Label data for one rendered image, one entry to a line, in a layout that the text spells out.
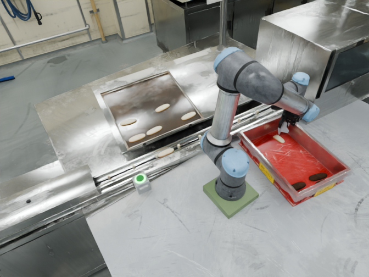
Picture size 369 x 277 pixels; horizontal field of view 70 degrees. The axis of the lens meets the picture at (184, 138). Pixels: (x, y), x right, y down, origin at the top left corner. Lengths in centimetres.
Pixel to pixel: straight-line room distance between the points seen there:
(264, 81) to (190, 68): 112
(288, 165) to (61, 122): 148
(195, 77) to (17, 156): 213
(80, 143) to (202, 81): 90
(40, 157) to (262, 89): 258
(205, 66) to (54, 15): 330
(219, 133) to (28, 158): 240
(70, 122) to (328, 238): 164
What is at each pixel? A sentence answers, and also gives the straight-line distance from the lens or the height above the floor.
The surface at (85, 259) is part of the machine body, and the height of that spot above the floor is 34.
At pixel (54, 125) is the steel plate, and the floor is 82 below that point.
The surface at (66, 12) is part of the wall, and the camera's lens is 487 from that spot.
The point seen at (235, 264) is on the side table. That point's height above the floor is 82.
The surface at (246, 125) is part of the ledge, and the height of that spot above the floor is 86.
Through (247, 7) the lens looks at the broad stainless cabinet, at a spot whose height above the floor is 78.
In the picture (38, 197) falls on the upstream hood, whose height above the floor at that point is 92.
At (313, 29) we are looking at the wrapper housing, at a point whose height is 130.
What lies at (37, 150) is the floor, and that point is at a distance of 320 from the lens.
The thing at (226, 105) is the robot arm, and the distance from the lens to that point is 104.
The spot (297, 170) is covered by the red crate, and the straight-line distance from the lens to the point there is 150.
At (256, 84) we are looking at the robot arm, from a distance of 89.
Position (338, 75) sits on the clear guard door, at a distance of 170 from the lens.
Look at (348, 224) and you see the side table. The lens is 141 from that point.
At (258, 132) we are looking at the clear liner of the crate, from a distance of 157.
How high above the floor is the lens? 195
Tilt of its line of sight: 45 degrees down
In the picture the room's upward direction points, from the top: 6 degrees counter-clockwise
